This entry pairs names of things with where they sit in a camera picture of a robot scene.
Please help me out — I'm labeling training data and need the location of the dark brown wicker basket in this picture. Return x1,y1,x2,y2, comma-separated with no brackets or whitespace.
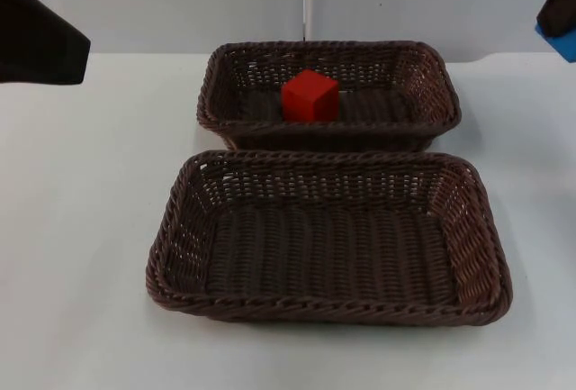
144,149,514,324
196,40,464,153

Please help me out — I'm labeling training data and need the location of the blue cube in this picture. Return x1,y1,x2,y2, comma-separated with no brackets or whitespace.
534,20,576,63

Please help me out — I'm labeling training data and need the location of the red cube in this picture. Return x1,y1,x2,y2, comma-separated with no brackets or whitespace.
281,69,339,123

